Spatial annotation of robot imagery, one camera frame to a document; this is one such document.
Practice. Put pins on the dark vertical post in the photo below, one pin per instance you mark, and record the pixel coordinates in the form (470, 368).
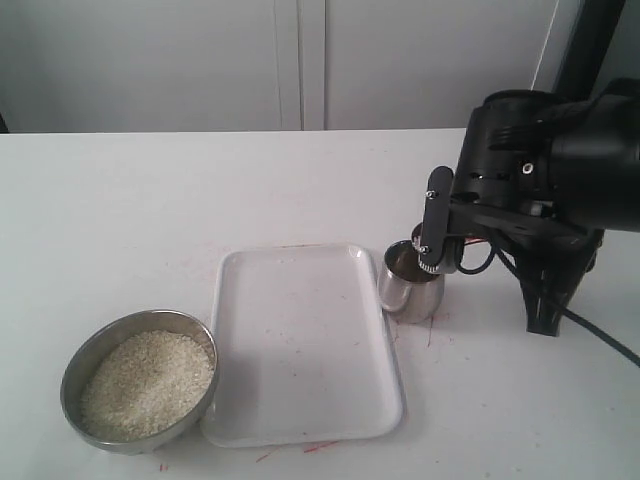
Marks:
(603, 46)

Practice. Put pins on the brown wooden spoon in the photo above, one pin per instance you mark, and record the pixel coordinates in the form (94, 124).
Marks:
(416, 237)

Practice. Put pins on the small steel cup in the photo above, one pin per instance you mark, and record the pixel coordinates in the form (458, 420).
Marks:
(407, 293)

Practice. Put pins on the white rice pile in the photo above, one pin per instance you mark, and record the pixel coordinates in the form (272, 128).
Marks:
(145, 385)

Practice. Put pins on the white cabinet doors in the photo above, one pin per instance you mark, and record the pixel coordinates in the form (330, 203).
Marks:
(125, 66)

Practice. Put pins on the steel rice bowl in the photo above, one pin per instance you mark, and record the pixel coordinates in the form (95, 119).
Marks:
(89, 356)

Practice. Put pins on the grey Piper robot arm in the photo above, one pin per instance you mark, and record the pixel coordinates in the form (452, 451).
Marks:
(543, 178)

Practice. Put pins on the white plastic tray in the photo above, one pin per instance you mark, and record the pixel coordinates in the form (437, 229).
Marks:
(304, 349)

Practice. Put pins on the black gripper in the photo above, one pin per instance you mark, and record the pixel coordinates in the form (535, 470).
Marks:
(552, 253)

